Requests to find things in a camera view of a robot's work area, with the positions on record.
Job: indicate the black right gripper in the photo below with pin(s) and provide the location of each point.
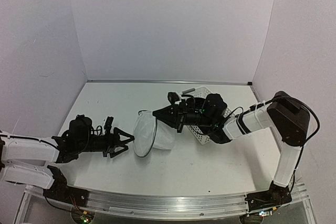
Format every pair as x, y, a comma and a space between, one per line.
177, 116

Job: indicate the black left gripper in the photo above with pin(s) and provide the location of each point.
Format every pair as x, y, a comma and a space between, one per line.
109, 143

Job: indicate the white mesh laundry bag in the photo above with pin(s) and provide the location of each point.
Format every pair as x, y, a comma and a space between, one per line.
151, 133

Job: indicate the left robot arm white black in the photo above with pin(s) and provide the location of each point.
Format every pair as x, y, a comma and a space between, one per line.
30, 160

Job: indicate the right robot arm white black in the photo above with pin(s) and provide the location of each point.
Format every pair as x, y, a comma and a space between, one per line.
294, 121

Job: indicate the white plastic basket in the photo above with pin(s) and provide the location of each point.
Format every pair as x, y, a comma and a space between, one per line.
214, 112

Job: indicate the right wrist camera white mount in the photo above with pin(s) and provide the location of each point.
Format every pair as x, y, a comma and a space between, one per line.
176, 100

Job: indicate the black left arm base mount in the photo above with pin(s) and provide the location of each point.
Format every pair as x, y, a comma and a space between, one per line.
62, 192

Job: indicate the aluminium table front rail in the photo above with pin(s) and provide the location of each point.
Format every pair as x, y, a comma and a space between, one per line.
176, 207

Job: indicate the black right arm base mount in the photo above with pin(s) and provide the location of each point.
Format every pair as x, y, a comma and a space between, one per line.
277, 195

